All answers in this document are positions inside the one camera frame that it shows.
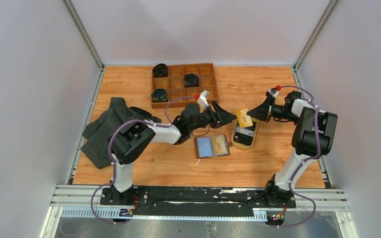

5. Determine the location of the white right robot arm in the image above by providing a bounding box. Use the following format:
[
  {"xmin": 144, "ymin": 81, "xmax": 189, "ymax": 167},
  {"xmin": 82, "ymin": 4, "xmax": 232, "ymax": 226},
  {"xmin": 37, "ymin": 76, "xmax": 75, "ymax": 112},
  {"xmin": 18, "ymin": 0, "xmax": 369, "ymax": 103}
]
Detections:
[{"xmin": 248, "ymin": 88, "xmax": 338, "ymax": 207}]

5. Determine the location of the black card in tray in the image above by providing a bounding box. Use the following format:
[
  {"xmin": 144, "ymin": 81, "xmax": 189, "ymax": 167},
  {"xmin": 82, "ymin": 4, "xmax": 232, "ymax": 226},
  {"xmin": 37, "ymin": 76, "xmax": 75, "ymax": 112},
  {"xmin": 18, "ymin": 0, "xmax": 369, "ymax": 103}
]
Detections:
[{"xmin": 233, "ymin": 126, "xmax": 254, "ymax": 146}]

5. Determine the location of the black-green coiled belt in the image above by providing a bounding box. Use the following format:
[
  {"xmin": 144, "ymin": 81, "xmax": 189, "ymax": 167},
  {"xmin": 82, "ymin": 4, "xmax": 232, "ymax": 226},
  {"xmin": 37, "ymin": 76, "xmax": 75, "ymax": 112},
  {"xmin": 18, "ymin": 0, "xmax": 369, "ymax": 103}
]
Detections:
[{"xmin": 151, "ymin": 88, "xmax": 169, "ymax": 103}]

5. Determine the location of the black coiled belt middle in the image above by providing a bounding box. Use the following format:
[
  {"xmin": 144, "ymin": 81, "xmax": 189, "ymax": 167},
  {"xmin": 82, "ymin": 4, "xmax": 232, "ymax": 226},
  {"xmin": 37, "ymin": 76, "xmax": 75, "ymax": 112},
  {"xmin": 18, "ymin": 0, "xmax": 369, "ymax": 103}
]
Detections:
[{"xmin": 184, "ymin": 73, "xmax": 199, "ymax": 88}]

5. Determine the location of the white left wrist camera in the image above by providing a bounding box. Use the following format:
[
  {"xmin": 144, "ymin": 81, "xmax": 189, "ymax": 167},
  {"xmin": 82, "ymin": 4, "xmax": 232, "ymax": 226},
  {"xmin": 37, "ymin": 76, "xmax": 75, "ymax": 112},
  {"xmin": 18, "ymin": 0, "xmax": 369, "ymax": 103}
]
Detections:
[{"xmin": 197, "ymin": 90, "xmax": 209, "ymax": 110}]

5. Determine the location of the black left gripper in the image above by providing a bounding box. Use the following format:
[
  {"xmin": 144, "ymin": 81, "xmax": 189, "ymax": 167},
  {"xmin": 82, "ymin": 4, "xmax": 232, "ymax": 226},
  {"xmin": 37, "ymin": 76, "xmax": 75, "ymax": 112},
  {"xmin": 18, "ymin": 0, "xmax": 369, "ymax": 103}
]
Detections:
[{"xmin": 189, "ymin": 101, "xmax": 237, "ymax": 132}]

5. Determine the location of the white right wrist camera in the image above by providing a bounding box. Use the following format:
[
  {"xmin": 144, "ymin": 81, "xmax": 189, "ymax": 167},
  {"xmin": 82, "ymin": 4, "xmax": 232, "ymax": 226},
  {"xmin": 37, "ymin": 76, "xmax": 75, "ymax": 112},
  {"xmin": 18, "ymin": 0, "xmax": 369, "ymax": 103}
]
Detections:
[{"xmin": 268, "ymin": 87, "xmax": 279, "ymax": 99}]

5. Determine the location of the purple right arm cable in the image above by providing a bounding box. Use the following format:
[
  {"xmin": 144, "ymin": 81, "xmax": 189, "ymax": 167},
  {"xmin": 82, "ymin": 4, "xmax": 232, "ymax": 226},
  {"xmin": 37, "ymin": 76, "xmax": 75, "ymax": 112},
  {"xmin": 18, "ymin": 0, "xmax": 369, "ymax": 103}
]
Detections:
[{"xmin": 276, "ymin": 85, "xmax": 321, "ymax": 229}]

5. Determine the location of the black coiled belt top-left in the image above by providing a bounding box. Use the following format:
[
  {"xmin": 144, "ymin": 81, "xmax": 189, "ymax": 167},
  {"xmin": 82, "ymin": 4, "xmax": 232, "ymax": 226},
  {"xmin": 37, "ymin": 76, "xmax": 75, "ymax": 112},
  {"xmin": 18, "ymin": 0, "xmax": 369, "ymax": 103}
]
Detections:
[{"xmin": 152, "ymin": 63, "xmax": 168, "ymax": 78}]

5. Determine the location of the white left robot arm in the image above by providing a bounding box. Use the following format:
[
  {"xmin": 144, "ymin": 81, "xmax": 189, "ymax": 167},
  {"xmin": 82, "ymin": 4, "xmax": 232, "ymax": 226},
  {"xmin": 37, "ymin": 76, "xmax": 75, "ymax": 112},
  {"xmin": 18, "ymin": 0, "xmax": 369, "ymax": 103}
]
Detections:
[{"xmin": 107, "ymin": 101, "xmax": 237, "ymax": 205}]

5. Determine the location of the gold VIP card 8835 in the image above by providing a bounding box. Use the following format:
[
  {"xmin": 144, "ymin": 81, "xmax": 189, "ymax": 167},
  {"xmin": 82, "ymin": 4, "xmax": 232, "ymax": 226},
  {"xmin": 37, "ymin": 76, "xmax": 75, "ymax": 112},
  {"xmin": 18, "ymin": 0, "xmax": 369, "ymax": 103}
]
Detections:
[{"xmin": 211, "ymin": 135, "xmax": 228, "ymax": 156}]

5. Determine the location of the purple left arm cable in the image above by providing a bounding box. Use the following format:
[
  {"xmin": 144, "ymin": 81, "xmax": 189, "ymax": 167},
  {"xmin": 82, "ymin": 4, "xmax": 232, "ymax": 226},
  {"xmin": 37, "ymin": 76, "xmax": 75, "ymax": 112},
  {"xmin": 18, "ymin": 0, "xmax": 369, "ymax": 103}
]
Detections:
[{"xmin": 90, "ymin": 95, "xmax": 200, "ymax": 226}]

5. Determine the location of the dark grey dotted cloth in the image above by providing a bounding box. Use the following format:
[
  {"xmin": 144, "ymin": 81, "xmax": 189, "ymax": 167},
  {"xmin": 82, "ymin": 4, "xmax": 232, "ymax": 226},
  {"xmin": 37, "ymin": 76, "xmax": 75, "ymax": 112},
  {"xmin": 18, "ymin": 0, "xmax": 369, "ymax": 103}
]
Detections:
[{"xmin": 80, "ymin": 97, "xmax": 162, "ymax": 169}]

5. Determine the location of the yellow oval card tray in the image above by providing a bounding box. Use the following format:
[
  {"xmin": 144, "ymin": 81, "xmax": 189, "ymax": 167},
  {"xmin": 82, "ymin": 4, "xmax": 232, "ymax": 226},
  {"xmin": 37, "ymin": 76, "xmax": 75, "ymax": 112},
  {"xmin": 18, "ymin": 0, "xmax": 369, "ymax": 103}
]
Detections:
[{"xmin": 231, "ymin": 118, "xmax": 259, "ymax": 150}]

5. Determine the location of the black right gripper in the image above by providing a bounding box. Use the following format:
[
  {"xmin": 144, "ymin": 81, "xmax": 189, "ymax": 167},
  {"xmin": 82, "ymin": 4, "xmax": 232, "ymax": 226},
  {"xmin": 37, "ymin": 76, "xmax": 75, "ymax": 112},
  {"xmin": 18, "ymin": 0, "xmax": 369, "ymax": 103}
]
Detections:
[{"xmin": 247, "ymin": 96, "xmax": 300, "ymax": 123}]

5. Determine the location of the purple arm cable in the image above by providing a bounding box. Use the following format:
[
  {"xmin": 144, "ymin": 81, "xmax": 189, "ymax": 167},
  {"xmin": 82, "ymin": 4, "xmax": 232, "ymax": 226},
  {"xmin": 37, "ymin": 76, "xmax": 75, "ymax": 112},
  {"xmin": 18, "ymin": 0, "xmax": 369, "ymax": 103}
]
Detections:
[
  {"xmin": 90, "ymin": 95, "xmax": 200, "ymax": 226},
  {"xmin": 276, "ymin": 85, "xmax": 321, "ymax": 229}
]

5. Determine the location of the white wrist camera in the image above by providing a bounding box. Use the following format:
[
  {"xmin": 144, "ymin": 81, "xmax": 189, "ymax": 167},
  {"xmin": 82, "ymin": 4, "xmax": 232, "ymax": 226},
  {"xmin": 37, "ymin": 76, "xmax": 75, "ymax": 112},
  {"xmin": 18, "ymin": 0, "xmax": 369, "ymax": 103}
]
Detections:
[
  {"xmin": 268, "ymin": 87, "xmax": 279, "ymax": 99},
  {"xmin": 197, "ymin": 90, "xmax": 209, "ymax": 110}
]

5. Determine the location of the brown leather card holder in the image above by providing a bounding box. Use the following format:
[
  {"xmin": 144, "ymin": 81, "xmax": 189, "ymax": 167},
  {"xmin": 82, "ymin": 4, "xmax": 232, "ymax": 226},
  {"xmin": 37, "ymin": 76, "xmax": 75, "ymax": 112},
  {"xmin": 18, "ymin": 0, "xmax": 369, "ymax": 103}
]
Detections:
[{"xmin": 194, "ymin": 135, "xmax": 231, "ymax": 159}]

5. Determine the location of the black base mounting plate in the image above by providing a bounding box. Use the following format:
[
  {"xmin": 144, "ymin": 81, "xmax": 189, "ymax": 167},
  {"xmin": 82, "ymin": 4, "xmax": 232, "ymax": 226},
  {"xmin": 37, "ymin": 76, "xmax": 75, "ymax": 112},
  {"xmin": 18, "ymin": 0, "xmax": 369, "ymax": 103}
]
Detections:
[{"xmin": 99, "ymin": 186, "xmax": 296, "ymax": 218}]

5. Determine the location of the wooden compartment tray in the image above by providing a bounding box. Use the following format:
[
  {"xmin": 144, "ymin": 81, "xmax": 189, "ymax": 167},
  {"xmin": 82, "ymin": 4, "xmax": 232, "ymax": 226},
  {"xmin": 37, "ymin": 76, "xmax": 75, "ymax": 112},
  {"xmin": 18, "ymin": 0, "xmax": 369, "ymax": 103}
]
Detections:
[{"xmin": 150, "ymin": 62, "xmax": 219, "ymax": 109}]

